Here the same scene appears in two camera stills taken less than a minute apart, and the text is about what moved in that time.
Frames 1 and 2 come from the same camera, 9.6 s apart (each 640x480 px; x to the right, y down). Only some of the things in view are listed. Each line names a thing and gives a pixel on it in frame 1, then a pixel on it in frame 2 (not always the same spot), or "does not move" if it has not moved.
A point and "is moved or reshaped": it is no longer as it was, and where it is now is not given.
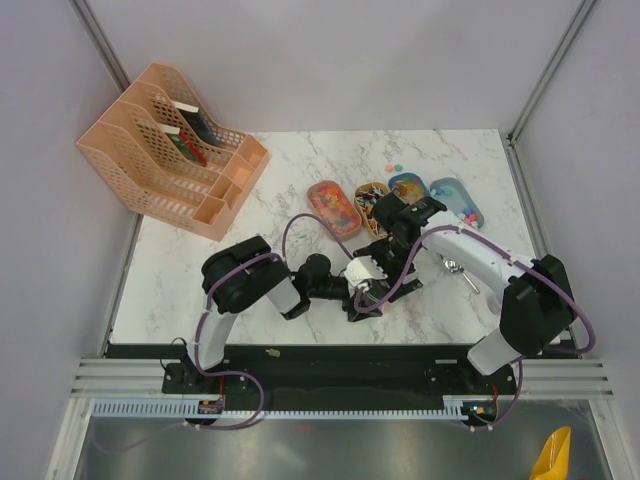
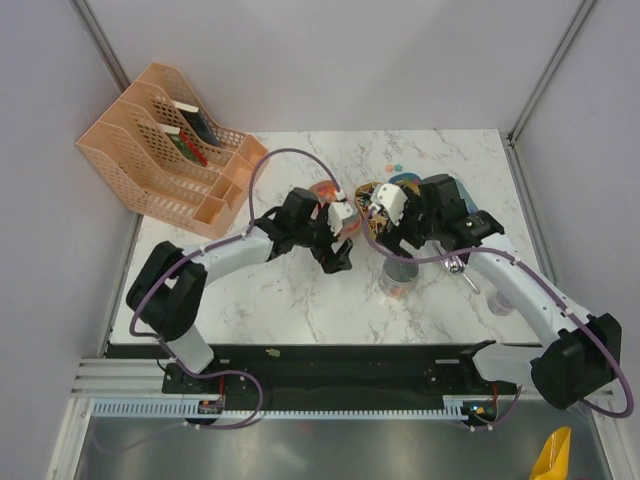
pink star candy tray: (333, 206) does not move
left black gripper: (357, 314) to (333, 262)
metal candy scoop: (454, 267) does not move
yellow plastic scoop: (554, 461) does not move
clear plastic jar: (371, 294) is moved or reshaped
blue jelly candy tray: (410, 186) does not move
